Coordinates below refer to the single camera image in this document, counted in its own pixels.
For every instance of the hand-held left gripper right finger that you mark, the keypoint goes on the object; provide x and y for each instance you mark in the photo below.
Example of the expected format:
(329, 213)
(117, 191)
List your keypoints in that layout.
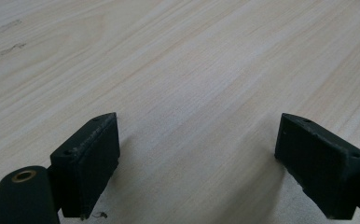
(321, 168)

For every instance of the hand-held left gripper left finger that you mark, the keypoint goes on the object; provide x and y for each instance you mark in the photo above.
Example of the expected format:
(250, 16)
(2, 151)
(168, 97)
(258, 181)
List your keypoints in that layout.
(85, 168)

